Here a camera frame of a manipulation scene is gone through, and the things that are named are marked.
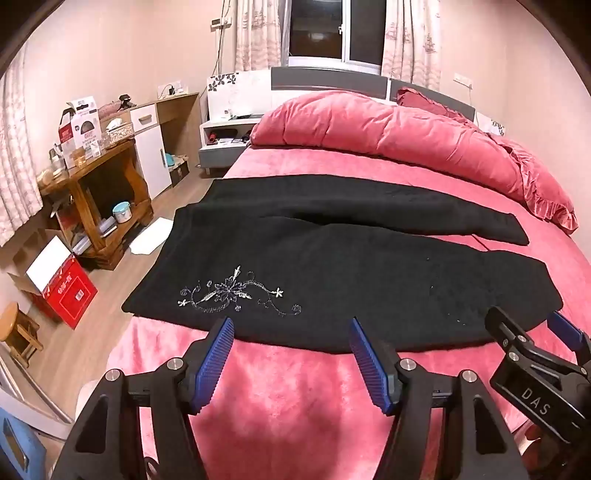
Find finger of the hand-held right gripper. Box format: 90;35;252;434
484;305;555;365
546;310;591;370

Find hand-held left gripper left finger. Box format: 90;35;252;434
51;316;236;480

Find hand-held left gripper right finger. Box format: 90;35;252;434
348;316;529;480

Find black embroidered pants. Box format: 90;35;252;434
121;174;564;355

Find pink bed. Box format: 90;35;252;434
76;150;591;480

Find white paper sheet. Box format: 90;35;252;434
129;217;175;256

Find red cardboard box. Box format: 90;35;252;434
7;228;99;330

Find white floral nightstand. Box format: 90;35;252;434
475;111;506;137

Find small wooden stool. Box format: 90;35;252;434
0;302;44;367

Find blue plastic stool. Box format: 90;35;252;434
0;406;47;480

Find wooden desk with white cabinet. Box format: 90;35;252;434
129;92;201;199

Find pink duvet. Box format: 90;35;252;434
249;90;579;234

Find carved wooden table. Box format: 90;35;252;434
39;138;155;271

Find dark red ruffled pillow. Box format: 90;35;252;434
396;87;476;125

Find white grey nightstand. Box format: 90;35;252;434
198;69;273;176

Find tissue box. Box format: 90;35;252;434
105;117;136;147

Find printed carton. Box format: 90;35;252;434
58;96;103;169

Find grey headboard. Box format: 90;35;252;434
271;66;476;121

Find window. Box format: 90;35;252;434
283;0;387;75

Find white metal frame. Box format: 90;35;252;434
0;351;75;439

